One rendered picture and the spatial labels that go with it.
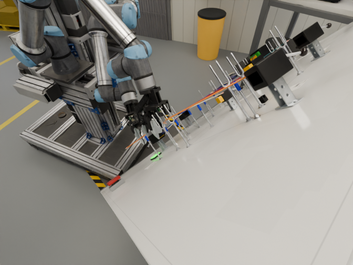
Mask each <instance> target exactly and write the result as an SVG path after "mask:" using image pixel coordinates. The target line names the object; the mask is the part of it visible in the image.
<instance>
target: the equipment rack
mask: <svg viewBox="0 0 353 265"><path fill-rule="evenodd" d="M283 1H284V2H283ZM287 2H289V3H287ZM292 3H294V4H292ZM270 6H274V7H278V8H282V9H286V10H289V11H293V12H294V13H293V16H292V19H291V21H290V24H289V26H288V29H287V31H286V34H285V37H287V38H290V36H291V34H292V31H293V29H294V27H295V24H296V22H297V19H298V17H299V14H300V13H302V14H306V15H310V16H315V17H319V18H323V19H327V20H331V21H335V22H339V23H343V24H350V23H351V22H353V17H351V16H353V0H341V1H339V2H338V3H336V2H335V3H332V2H331V1H325V0H280V1H278V0H263V4H262V8H261V12H260V14H259V18H258V22H257V26H256V30H255V33H254V37H253V41H252V45H251V49H250V52H249V55H248V57H249V59H250V55H251V54H252V53H254V52H255V51H256V50H257V49H258V45H259V42H260V39H261V35H262V32H263V29H264V25H265V22H266V19H267V15H268V12H269V8H270ZM306 6H308V7H306ZM311 7H313V8H311ZM315 8H317V9H315ZM319 9H322V10H319ZM323 10H326V11H323ZM328 11H330V12H328ZM332 12H335V13H332ZM337 13H340V14H337ZM342 14H344V15H342ZM347 15H349V16H347Z"/></svg>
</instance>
